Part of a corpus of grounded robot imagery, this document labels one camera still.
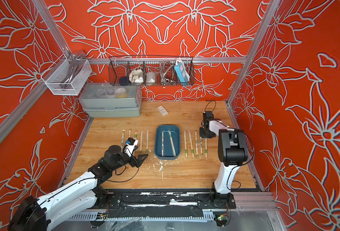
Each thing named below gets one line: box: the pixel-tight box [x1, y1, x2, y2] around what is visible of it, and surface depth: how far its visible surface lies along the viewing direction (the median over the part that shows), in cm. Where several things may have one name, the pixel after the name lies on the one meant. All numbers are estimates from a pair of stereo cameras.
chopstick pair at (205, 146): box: [204, 138, 208, 160], surface depth 94 cm
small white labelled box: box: [156, 104, 169, 116], surface depth 116 cm
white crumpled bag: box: [128, 68, 144, 84], surface depth 92 cm
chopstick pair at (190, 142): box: [187, 129, 196, 159], surface depth 97 cm
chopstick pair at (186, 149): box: [183, 130, 188, 159], surface depth 95 cm
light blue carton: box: [174, 61, 191, 84], surface depth 89 cm
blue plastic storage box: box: [154, 124, 181, 161], surface depth 96 cm
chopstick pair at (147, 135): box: [145, 129, 149, 154], surface depth 97 cm
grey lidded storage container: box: [78, 82, 143, 118], surface depth 104 cm
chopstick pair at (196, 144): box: [195, 129, 199, 158], surface depth 97 cm
